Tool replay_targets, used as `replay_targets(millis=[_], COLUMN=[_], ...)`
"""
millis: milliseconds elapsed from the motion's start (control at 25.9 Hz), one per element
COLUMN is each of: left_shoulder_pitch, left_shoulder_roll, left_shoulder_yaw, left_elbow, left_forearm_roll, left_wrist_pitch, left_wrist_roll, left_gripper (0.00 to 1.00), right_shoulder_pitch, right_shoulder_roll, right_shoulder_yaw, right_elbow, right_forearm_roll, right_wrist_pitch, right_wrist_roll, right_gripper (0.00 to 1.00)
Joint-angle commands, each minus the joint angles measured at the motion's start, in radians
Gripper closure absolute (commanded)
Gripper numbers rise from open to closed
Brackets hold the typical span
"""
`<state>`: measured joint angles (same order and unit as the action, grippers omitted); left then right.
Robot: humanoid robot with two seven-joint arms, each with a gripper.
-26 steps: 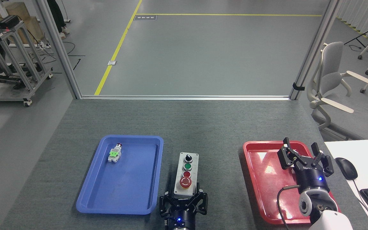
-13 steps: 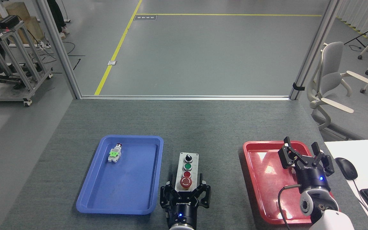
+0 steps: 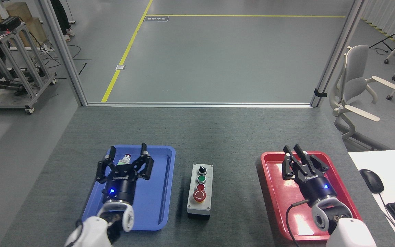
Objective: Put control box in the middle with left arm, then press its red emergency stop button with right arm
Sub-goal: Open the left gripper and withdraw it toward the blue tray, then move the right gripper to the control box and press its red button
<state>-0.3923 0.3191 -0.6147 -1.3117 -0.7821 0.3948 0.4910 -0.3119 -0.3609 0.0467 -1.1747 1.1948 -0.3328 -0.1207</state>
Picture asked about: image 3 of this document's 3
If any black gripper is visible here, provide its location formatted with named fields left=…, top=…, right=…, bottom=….
left=96, top=143, right=154, bottom=205
left=282, top=144, right=337, bottom=207

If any grey four-button control box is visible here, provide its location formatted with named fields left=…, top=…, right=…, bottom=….
left=187, top=163, right=214, bottom=220

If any blue plastic tray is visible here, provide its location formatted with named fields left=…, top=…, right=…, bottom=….
left=82, top=145, right=176, bottom=231

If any red plastic tray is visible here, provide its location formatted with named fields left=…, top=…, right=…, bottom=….
left=261, top=151, right=362, bottom=241

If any black computer mouse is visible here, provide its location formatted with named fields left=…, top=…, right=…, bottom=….
left=359, top=169, right=384, bottom=194

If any grey office chair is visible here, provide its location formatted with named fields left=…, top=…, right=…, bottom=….
left=330, top=45, right=395, bottom=151

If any silver aluminium crossbar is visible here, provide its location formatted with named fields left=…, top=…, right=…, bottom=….
left=87, top=102, right=313, bottom=108

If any person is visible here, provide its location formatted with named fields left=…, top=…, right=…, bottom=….
left=51, top=0, right=75, bottom=43

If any wooden crate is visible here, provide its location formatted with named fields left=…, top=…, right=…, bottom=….
left=0, top=3, right=49, bottom=47

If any white curtain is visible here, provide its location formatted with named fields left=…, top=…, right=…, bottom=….
left=360, top=0, right=395, bottom=47

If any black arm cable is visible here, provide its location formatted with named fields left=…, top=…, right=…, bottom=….
left=286, top=200, right=310, bottom=247

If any black mouse cable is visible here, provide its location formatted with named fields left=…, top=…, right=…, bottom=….
left=378, top=192, right=395, bottom=247

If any black floor cable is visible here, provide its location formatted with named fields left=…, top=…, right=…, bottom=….
left=43, top=44, right=92, bottom=77

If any silver aluminium post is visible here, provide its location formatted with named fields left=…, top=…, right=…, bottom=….
left=311, top=0, right=366, bottom=108
left=39, top=0, right=88, bottom=107

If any aluminium frame cart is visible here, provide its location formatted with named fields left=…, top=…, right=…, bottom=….
left=0, top=22, right=57, bottom=115

